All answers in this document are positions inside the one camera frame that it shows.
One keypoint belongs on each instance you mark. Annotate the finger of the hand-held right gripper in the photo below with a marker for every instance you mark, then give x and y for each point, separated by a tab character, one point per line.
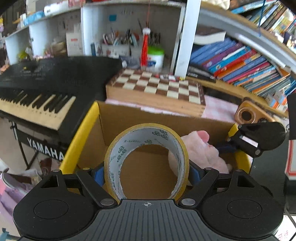
259	136

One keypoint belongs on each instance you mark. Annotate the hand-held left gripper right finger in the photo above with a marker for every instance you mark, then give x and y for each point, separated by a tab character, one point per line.
193	173

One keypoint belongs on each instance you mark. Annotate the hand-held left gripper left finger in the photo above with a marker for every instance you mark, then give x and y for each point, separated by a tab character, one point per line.
100	176

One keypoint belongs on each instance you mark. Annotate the pink plush toy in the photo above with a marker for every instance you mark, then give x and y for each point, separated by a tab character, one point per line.
201	150

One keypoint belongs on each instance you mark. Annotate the yellow packing tape roll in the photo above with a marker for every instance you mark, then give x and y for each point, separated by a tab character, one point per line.
152	132

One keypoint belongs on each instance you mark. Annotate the yellow cardboard box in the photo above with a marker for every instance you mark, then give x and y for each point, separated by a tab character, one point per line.
143	120

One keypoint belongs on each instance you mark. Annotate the wooden retro speaker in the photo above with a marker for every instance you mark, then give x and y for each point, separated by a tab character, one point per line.
247	114

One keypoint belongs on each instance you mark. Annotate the white red-edged card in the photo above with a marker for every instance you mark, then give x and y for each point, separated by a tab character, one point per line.
291	162

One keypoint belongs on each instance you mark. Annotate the row of colourful books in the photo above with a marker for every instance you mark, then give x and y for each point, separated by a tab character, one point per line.
275	16
238	62

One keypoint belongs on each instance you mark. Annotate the black keyboard stand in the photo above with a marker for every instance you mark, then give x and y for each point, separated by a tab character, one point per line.
30	143

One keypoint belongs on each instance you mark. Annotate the purple cloth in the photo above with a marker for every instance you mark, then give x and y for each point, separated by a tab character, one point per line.
12	192

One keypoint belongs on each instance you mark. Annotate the wooden chessboard box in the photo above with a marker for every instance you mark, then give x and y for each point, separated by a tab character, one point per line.
157	85

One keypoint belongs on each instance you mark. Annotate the black electronic keyboard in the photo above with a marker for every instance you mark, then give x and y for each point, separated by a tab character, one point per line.
69	74

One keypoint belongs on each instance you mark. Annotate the thick black book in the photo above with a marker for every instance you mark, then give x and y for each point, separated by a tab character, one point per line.
209	34

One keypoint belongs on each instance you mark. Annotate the white jar with green lid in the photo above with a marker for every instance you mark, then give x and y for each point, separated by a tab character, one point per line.
155	59

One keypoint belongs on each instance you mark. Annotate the tall bookshelf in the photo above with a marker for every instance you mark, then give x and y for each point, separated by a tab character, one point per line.
192	27

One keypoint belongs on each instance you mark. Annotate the pen holder with pens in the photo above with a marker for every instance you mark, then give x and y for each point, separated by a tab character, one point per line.
116	45

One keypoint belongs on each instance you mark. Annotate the red hanging tassel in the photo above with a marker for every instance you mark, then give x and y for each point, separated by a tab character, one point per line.
145	48

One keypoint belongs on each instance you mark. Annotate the white box with red label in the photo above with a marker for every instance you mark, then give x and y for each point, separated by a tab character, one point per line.
74	44

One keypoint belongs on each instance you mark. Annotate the white cubby shelf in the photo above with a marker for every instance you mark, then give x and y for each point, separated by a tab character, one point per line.
97	20

